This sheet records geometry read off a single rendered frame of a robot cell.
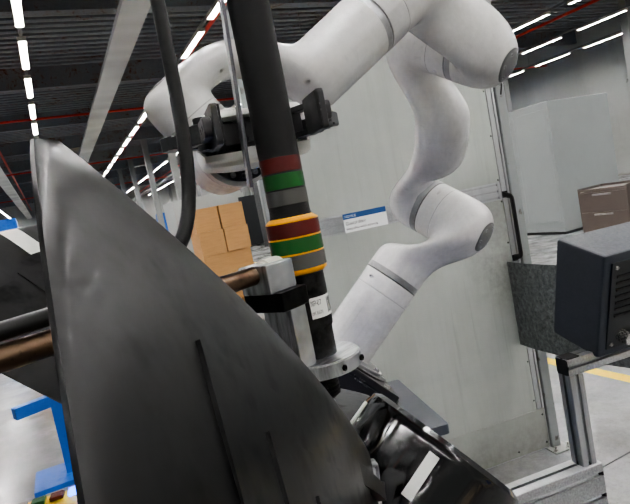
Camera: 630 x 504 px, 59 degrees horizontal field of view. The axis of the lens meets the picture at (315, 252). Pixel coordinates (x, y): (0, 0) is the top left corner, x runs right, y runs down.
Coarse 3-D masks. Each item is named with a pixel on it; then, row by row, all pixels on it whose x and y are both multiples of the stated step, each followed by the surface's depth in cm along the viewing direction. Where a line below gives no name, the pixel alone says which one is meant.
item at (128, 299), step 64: (64, 192) 11; (64, 256) 10; (128, 256) 12; (192, 256) 16; (64, 320) 9; (128, 320) 10; (192, 320) 13; (256, 320) 18; (64, 384) 8; (128, 384) 9; (192, 384) 11; (256, 384) 15; (320, 384) 23; (128, 448) 8; (192, 448) 10; (256, 448) 13; (320, 448) 18
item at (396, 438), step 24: (384, 408) 36; (360, 432) 37; (384, 432) 35; (408, 432) 34; (432, 432) 34; (384, 456) 34; (408, 456) 34; (456, 456) 33; (384, 480) 34; (408, 480) 33; (432, 480) 33; (456, 480) 33; (480, 480) 33
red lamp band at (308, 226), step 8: (288, 224) 43; (296, 224) 43; (304, 224) 43; (312, 224) 44; (272, 232) 44; (280, 232) 43; (288, 232) 43; (296, 232) 43; (304, 232) 43; (312, 232) 44; (272, 240) 44
